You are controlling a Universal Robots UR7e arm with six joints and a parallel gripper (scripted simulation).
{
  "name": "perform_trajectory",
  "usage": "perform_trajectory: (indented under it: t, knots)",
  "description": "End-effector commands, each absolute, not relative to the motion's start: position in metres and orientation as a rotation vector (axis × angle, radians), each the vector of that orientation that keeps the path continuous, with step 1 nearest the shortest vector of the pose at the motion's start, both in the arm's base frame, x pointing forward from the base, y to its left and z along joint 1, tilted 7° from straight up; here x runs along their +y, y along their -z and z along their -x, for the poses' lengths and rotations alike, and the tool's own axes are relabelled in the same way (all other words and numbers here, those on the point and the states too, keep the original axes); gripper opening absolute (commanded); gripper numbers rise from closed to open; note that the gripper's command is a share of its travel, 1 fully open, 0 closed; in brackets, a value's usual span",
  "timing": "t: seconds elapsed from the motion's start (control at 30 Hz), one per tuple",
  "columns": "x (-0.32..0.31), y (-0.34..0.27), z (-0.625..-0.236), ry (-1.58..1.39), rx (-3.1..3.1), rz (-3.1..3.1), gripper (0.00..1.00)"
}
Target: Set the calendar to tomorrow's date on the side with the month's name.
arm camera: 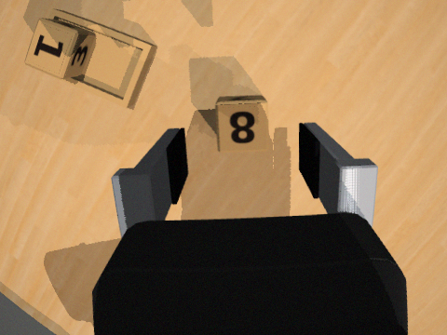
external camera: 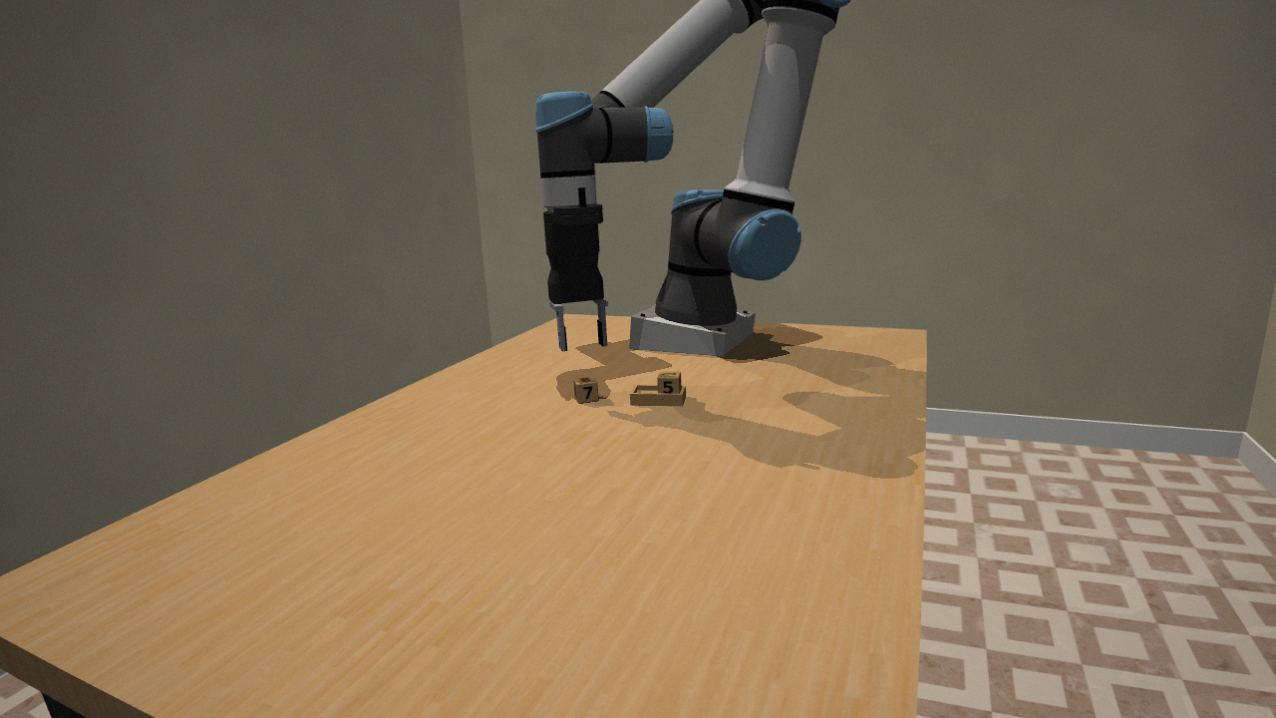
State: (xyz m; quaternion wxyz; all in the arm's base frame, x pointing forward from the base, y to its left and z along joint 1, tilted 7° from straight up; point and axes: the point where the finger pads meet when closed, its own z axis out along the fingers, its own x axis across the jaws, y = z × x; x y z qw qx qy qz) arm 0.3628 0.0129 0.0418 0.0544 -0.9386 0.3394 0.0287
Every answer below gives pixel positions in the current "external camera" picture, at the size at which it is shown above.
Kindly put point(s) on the tan wooden number cube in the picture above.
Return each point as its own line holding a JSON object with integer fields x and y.
{"x": 585, "y": 389}
{"x": 669, "y": 382}

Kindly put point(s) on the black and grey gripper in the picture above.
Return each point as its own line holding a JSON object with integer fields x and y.
{"x": 573, "y": 250}

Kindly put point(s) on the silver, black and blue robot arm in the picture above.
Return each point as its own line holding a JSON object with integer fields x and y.
{"x": 754, "y": 233}

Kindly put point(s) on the tan wooden tray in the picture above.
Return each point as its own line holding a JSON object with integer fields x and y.
{"x": 647, "y": 395}

